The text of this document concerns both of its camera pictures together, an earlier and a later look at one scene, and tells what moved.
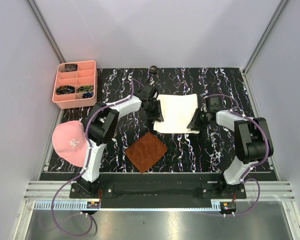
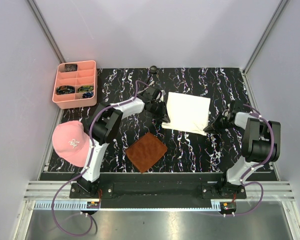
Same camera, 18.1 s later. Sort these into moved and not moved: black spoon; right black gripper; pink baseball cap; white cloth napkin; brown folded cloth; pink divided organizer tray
Moved: right black gripper; white cloth napkin
Not moved: brown folded cloth; pink baseball cap; pink divided organizer tray; black spoon
